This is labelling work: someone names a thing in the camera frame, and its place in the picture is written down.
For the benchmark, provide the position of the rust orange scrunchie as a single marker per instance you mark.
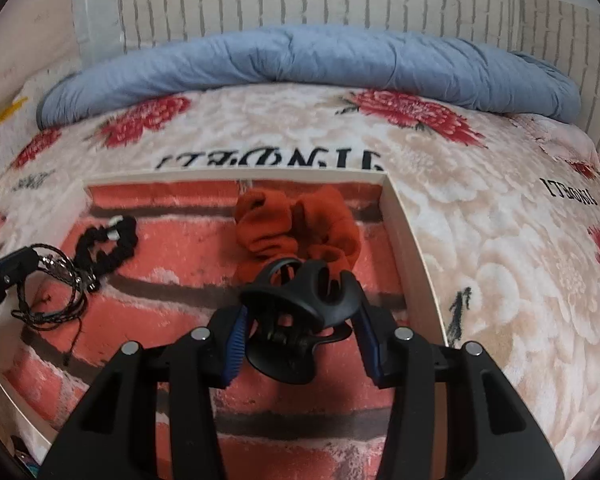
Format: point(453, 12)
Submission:
point(316, 225)

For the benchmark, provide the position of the clear plastic sheet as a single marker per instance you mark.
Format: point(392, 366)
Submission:
point(98, 29)

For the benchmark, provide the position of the rolled blue quilt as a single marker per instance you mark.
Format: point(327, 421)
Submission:
point(452, 70)

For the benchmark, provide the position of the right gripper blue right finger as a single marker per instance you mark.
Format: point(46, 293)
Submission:
point(490, 432)

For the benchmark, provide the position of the black claw hair clip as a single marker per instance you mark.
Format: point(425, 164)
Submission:
point(293, 307)

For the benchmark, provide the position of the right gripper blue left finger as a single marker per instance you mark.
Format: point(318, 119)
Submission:
point(111, 433)

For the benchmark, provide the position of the white tray with brick lining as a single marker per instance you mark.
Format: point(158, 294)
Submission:
point(289, 311)

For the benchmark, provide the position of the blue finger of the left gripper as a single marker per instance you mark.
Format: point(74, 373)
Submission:
point(16, 267)

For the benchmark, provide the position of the floral fleece bed blanket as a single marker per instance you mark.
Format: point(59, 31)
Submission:
point(474, 226)

